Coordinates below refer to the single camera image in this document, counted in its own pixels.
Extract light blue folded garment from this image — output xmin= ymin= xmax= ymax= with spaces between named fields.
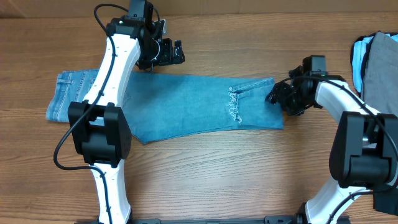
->
xmin=351 ymin=32 xmax=397 ymax=96

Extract light blue denim jeans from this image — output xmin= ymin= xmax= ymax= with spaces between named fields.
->
xmin=45 ymin=68 xmax=284 ymax=145

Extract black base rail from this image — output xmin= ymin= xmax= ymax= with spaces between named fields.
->
xmin=74 ymin=215 xmax=299 ymax=224

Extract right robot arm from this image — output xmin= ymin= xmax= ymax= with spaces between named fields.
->
xmin=265 ymin=55 xmax=397 ymax=224

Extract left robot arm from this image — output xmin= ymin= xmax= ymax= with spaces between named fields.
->
xmin=60 ymin=0 xmax=185 ymax=224

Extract grey folded garment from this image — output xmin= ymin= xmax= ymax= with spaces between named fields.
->
xmin=361 ymin=32 xmax=397 ymax=115

